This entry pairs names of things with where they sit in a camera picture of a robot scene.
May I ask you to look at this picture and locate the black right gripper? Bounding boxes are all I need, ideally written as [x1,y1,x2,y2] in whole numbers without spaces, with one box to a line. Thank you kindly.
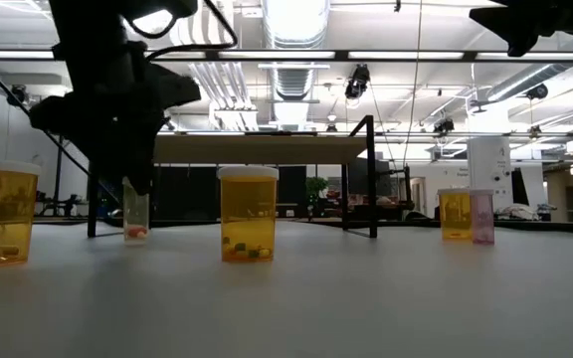
[469,0,573,40]

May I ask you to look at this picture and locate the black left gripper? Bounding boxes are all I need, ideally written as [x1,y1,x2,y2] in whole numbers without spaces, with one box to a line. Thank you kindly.
[28,42,202,196]

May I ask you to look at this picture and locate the clear medicine bottle white cap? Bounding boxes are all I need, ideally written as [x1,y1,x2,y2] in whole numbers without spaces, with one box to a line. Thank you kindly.
[121,176,151,246]

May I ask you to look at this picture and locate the pink medicine bottle white cap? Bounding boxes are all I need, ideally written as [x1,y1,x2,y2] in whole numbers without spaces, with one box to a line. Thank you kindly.
[470,188,495,246]

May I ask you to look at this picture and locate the black partition panel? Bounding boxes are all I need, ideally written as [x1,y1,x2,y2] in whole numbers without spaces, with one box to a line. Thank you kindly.
[154,164,308,221]

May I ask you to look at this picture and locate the white room pillar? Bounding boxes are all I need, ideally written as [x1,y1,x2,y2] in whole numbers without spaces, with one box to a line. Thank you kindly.
[467,136,514,213]

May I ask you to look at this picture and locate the green background potted plant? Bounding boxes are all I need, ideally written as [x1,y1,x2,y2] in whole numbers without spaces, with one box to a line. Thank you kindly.
[304,176,329,200]

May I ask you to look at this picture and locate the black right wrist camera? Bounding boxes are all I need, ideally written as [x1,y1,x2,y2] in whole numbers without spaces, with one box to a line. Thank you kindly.
[507,28,540,58]

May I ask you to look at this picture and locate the wooden shelf with black frame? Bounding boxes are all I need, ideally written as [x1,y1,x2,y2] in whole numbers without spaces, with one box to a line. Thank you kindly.
[86,114,379,239]

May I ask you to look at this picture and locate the black ceiling-hung camera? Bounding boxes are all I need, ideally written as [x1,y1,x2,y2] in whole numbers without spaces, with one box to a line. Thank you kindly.
[343,63,371,100]

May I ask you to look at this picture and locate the black aluminium rig frame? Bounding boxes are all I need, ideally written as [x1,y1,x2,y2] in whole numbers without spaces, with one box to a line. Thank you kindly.
[0,47,573,235]

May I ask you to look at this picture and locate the silver ceiling duct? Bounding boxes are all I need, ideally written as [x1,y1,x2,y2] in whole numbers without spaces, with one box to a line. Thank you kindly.
[261,0,332,100]

